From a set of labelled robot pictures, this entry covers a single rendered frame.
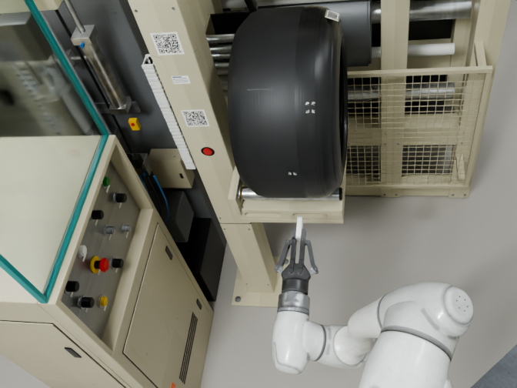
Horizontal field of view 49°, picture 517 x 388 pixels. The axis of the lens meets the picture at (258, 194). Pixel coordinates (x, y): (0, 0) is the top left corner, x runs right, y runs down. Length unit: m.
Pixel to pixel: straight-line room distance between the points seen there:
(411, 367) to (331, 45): 0.90
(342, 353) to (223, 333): 1.21
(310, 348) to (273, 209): 0.56
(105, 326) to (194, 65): 0.83
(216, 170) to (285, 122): 0.52
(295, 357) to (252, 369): 1.10
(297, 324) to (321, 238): 1.35
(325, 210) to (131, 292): 0.68
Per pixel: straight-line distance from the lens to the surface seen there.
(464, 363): 2.63
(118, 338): 1.84
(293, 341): 1.55
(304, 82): 1.51
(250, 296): 2.76
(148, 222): 2.00
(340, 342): 1.59
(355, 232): 2.89
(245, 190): 1.94
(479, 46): 2.27
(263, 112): 1.52
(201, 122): 1.79
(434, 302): 1.06
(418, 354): 1.04
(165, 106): 1.79
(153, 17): 1.55
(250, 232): 2.28
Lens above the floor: 2.45
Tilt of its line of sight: 53 degrees down
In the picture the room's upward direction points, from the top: 16 degrees counter-clockwise
